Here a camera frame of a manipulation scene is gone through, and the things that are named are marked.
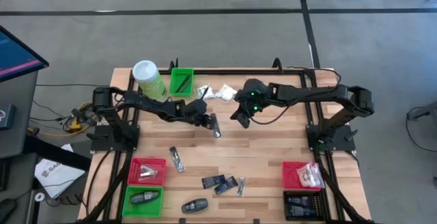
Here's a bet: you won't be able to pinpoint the black plastic basket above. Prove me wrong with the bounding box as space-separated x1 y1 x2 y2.
282 190 324 222

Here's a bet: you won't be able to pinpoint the black aluminium table frame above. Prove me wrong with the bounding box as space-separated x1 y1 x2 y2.
80 67 373 224

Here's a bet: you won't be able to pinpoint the black box with sticker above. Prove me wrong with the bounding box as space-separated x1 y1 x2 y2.
0 103 16 130

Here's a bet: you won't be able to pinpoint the black bar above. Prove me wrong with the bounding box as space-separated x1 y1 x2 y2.
22 135 92 172

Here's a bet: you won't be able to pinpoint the grey cabinet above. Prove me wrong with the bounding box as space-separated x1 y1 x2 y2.
0 70 39 160

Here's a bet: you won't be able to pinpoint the red plastic basket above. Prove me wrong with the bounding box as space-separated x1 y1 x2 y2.
127 157 167 186
281 160 324 191

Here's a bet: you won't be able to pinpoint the computer monitor with blue screen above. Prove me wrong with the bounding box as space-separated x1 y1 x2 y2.
0 25 50 83

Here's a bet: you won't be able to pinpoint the black computer mouse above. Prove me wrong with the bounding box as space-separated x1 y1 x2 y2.
0 198 17 223

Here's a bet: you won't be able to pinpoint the narrow green plastic basket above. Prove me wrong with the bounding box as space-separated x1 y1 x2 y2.
169 67 195 98

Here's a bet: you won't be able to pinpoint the long clear packet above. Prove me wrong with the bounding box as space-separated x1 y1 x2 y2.
236 176 247 198

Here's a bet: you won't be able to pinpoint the wide green plastic basket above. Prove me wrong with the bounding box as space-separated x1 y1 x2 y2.
122 185 165 218

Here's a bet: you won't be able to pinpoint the yellow cable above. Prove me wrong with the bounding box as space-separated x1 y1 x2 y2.
27 100 94 139

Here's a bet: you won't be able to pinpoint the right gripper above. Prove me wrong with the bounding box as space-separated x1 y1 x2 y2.
229 79 276 129

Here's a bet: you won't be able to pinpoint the small silver foil packet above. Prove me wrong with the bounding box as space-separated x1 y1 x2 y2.
138 164 159 182

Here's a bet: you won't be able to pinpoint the white paper booklet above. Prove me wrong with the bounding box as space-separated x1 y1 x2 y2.
33 143 86 199

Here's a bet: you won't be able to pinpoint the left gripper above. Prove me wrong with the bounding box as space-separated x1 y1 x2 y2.
186 98 216 131

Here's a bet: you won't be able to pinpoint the clear bag with round print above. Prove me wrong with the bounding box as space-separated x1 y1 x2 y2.
305 162 325 188

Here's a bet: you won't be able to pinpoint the green disinfecting wipes canister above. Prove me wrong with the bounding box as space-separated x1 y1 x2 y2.
132 59 168 102

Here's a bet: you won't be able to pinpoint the navy blue toiletry tube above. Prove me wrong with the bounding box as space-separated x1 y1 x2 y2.
201 174 227 190
287 206 317 217

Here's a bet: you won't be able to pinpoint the electronics box with cables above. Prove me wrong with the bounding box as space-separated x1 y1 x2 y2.
408 100 437 122

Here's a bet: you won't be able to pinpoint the black packs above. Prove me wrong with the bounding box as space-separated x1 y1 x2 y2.
214 175 239 196

